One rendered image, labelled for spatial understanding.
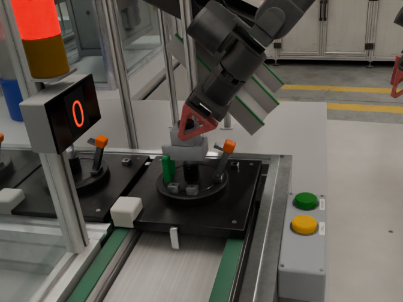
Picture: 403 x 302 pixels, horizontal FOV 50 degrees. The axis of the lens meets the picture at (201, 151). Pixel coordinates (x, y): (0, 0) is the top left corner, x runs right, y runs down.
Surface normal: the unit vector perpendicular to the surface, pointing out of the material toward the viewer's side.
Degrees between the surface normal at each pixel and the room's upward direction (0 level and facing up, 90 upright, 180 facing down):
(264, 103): 90
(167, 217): 0
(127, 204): 0
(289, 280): 90
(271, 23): 76
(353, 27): 90
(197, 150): 90
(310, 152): 0
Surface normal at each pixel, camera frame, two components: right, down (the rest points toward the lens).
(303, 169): -0.08, -0.89
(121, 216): -0.25, 0.46
